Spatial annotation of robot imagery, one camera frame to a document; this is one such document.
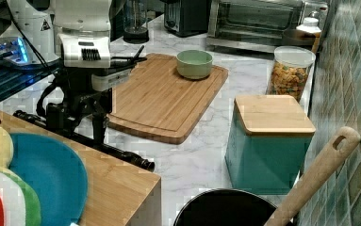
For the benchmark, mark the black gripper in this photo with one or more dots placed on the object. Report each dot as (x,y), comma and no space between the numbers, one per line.
(80,100)

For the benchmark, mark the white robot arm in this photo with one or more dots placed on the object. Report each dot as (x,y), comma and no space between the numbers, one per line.
(74,37)

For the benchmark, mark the bamboo cutting board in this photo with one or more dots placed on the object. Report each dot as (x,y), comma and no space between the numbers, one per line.
(158,103)

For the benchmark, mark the blue plate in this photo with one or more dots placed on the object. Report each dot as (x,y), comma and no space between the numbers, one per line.
(56,173)

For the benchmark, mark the glass blender jar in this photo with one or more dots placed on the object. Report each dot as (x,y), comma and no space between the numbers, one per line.
(135,23)

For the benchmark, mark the light green ceramic bowl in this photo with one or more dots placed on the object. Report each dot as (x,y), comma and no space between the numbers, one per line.
(194,64)

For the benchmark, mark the watermelon slice toy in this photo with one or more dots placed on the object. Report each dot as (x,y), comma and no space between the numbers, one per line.
(19,203)

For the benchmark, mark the bamboo box lid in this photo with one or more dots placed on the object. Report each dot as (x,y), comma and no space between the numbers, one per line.
(273,116)

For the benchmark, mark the teal tin box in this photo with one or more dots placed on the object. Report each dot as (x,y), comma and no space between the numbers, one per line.
(264,165)

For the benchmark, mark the stainless toaster oven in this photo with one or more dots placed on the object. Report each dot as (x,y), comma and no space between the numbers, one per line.
(259,25)

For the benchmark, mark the clear cereal jar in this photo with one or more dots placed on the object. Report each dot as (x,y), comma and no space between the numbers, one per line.
(290,71)

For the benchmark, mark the brown bottle white cap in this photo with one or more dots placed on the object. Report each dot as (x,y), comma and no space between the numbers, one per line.
(306,35)

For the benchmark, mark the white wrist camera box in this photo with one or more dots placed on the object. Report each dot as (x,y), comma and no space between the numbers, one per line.
(112,78)

